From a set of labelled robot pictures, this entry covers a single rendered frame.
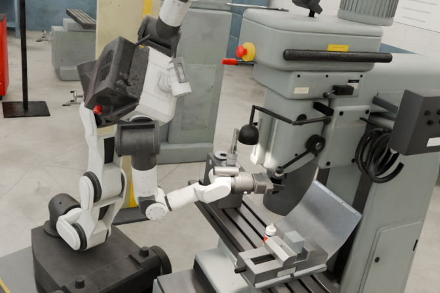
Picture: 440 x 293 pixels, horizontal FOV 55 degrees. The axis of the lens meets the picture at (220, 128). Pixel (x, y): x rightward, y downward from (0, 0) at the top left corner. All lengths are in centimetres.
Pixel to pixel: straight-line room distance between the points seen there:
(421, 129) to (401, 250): 82
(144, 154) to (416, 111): 90
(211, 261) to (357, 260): 64
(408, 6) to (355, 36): 519
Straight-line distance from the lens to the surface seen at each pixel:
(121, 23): 305
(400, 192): 197
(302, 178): 370
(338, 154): 168
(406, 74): 180
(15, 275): 252
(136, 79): 149
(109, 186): 195
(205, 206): 208
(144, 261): 222
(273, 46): 134
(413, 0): 665
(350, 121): 165
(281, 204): 383
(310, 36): 138
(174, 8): 154
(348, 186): 196
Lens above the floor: 203
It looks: 22 degrees down
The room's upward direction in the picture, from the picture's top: 9 degrees clockwise
